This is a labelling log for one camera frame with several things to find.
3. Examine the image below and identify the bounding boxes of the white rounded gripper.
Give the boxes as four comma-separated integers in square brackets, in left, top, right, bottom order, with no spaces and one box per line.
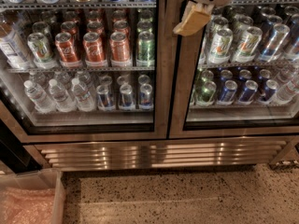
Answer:
[173,0,232,36]

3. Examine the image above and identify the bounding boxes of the glass fridge door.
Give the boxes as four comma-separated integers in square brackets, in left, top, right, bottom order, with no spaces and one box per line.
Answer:
[0,0,169,143]
[170,0,299,138]

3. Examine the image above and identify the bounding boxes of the white soda can right fridge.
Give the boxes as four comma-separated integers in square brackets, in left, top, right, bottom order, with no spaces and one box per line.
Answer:
[207,28,233,64]

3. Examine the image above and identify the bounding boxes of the water bottle right fridge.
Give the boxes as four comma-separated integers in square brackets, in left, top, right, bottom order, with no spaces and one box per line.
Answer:
[275,76,299,105]

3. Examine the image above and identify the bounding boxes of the steel fridge vent grille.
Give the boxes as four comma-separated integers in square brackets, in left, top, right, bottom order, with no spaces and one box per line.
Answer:
[25,135,298,172]

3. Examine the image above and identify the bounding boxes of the silver blue tall can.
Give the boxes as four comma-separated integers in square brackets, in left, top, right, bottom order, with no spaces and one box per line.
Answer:
[258,23,290,62]

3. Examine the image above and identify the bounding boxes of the green can lower shelf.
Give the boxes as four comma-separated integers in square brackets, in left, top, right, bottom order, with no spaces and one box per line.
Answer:
[195,80,217,105]

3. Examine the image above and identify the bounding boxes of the blue can lower left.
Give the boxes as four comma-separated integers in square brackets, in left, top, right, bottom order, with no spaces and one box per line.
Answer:
[217,79,238,105]

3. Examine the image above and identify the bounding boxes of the blue can lower middle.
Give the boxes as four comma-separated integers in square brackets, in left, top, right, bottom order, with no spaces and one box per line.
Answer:
[237,79,258,105]

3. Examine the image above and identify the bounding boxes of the red cola can middle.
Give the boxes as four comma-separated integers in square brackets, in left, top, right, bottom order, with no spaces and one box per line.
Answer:
[83,32,107,67]

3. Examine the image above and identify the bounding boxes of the red cola can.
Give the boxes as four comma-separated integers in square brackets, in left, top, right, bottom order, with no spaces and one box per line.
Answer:
[83,32,107,67]
[55,32,82,68]

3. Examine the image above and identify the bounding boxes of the energy drink can right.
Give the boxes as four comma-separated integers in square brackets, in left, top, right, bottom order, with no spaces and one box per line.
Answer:
[139,83,153,109]

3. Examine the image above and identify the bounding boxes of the energy drink can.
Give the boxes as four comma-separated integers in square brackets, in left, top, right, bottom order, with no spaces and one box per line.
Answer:
[139,83,153,109]
[96,85,115,111]
[120,84,135,110]

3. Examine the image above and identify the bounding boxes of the blue can lower right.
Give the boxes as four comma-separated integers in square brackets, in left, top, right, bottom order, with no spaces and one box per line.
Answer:
[257,79,278,105]

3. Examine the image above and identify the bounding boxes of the energy drink can middle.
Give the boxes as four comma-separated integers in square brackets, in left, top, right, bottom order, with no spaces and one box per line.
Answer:
[120,84,135,110]

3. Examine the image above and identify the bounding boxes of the energy drink can left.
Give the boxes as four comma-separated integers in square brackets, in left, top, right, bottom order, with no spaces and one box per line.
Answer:
[96,85,115,111]

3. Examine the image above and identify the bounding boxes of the red cola can left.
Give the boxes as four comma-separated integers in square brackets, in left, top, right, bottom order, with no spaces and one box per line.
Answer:
[55,32,82,68]

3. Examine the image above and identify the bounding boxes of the water bottle right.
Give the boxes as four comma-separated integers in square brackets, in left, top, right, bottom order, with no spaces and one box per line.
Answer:
[71,78,95,112]

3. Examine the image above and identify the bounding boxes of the water bottle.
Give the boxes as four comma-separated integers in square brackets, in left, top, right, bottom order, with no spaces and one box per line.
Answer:
[23,80,56,114]
[71,78,95,112]
[49,78,77,113]

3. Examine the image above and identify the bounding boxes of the white green soda can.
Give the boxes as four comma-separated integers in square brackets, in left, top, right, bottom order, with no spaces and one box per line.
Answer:
[27,33,58,69]

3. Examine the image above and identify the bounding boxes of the water bottle middle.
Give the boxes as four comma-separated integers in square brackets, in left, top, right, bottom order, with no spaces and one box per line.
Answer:
[49,78,77,113]

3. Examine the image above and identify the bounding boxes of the water bottle left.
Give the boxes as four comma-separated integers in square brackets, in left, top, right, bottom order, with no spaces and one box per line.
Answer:
[23,80,56,114]

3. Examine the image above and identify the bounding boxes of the large labelled drink bottle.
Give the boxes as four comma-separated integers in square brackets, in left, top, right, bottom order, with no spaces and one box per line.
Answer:
[0,14,34,70]

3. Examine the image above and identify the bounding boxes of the clear plastic storage bin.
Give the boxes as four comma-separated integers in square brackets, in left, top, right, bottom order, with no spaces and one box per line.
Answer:
[0,169,65,224]

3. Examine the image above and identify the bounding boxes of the pink bubble wrap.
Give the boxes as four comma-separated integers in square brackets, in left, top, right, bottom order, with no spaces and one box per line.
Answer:
[0,188,55,224]

